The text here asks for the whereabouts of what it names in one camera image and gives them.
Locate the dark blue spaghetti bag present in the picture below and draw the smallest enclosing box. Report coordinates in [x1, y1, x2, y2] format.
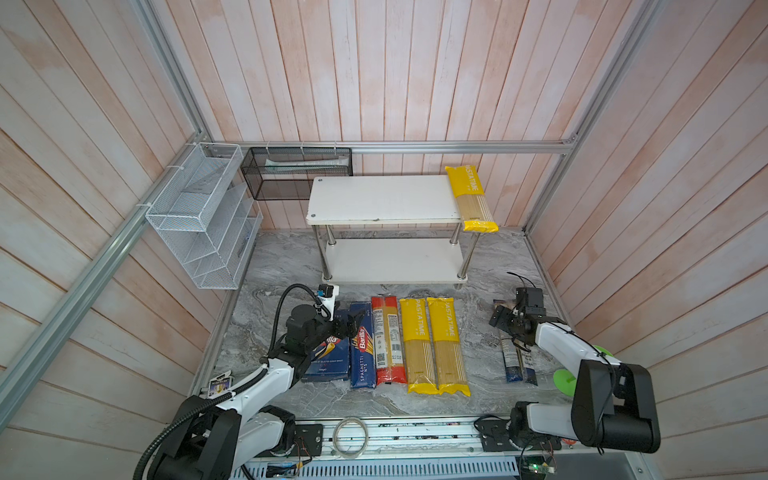
[493, 300, 538, 386]

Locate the yellow spaghetti bag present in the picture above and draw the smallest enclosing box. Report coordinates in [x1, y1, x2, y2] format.
[427, 297, 471, 397]
[445, 165, 499, 233]
[400, 298, 439, 395]

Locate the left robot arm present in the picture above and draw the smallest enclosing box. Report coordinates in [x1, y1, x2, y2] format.
[133, 284, 362, 479]

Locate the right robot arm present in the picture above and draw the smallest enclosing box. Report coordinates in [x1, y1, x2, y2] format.
[489, 305, 661, 453]

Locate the blue Barilla pasta box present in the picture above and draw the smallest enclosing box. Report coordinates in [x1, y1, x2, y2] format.
[301, 309, 350, 382]

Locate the white two-tier shelf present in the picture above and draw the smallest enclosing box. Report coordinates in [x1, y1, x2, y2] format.
[306, 175, 480, 284]

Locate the narrow blue Barilla spaghetti box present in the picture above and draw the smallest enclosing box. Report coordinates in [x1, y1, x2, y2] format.
[349, 302, 376, 389]

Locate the red spaghetti bag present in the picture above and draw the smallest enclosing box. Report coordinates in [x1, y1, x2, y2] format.
[371, 296, 407, 385]

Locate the green funnel cup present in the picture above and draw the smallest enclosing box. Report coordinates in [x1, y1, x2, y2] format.
[551, 346, 613, 398]

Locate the small printed card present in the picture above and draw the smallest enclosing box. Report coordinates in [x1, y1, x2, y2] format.
[206, 370, 233, 398]

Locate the black mesh basket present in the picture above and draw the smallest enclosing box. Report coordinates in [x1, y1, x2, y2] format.
[241, 146, 353, 201]

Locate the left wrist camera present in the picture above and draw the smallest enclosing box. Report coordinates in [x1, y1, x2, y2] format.
[317, 283, 340, 315]

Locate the coiled white cable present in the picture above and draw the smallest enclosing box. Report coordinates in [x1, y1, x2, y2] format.
[331, 416, 370, 460]

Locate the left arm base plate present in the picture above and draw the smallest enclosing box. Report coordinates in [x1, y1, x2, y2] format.
[259, 423, 324, 458]

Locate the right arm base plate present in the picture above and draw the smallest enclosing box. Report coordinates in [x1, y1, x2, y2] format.
[473, 415, 562, 453]

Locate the white wire mesh organizer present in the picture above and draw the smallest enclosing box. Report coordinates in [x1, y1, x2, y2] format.
[146, 143, 263, 290]

